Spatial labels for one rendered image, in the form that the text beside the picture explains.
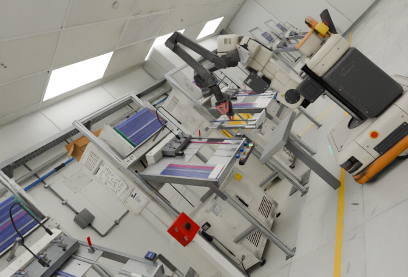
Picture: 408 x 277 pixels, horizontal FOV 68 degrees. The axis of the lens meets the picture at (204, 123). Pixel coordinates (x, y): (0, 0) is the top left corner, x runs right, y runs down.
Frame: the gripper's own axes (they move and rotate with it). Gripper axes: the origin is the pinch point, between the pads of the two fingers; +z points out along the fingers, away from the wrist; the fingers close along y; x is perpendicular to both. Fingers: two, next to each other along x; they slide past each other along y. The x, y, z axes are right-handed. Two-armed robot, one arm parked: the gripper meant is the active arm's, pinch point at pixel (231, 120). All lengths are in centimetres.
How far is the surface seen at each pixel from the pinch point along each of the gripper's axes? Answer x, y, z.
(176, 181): -13, 96, 8
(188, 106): -75, -49, 2
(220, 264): 34, 137, 38
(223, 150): 8, 50, 6
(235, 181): 13, 45, 41
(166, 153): -40, 64, 3
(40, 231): -57, 178, -8
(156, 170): -37, 87, 6
